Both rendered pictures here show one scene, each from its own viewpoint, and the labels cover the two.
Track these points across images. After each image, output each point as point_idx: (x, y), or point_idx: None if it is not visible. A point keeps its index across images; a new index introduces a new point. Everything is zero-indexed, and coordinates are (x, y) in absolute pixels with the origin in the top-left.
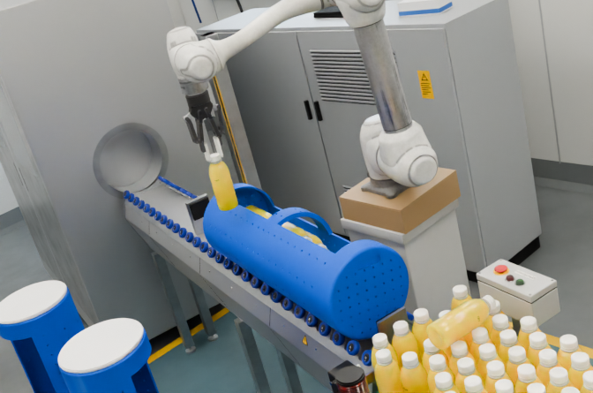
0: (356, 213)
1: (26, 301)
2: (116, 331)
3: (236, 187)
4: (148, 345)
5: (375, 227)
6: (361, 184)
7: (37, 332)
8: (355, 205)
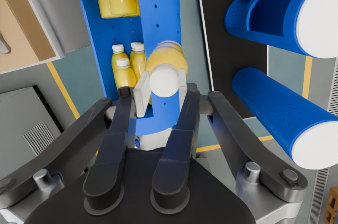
0: (37, 35)
1: (327, 147)
2: (321, 23)
3: None
4: None
5: (32, 7)
6: (7, 65)
7: (328, 113)
8: (30, 35)
